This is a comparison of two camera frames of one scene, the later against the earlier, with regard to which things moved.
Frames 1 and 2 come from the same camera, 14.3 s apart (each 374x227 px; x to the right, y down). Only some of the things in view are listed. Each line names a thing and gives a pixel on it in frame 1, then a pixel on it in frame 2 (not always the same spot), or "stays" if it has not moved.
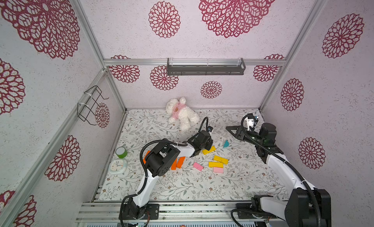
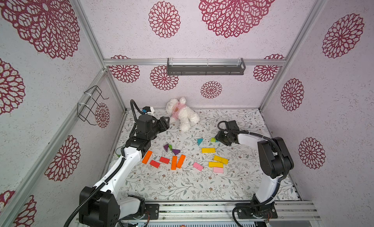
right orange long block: [180, 161] stays
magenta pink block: [198, 166] stays
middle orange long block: [173, 166] stays
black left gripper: [210, 142] -> [162, 124]
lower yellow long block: [214, 164] stays
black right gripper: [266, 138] -> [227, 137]
